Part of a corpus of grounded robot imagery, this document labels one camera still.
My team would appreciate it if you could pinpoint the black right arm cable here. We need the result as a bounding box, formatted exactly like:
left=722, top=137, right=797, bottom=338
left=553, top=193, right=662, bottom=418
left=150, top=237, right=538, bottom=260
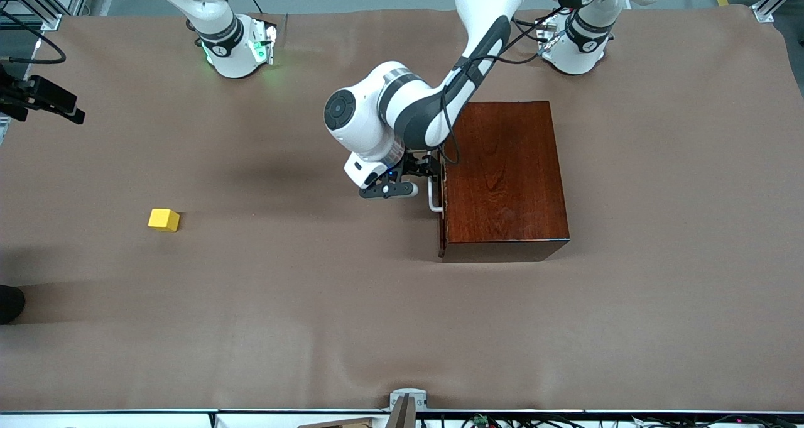
left=0, top=10, right=67, bottom=64

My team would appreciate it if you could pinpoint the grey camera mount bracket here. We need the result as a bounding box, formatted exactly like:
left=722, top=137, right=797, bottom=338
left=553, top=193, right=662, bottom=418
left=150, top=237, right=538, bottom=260
left=389, top=388, right=428, bottom=428

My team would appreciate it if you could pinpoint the table cover mat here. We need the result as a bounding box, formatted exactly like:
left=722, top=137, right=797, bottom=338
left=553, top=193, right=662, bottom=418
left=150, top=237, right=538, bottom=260
left=0, top=4, right=804, bottom=412

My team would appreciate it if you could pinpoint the yellow block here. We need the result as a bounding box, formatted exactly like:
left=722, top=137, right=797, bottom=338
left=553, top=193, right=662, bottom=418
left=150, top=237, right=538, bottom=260
left=148, top=209, right=181, bottom=233

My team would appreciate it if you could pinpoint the dark brown wooden cabinet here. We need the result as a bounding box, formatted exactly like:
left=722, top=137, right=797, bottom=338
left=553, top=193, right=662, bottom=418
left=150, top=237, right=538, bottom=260
left=440, top=101, right=571, bottom=264

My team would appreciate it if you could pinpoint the light wood drawer white handle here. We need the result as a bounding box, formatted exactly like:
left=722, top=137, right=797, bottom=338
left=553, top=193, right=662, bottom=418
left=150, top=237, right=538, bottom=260
left=428, top=126, right=448, bottom=258

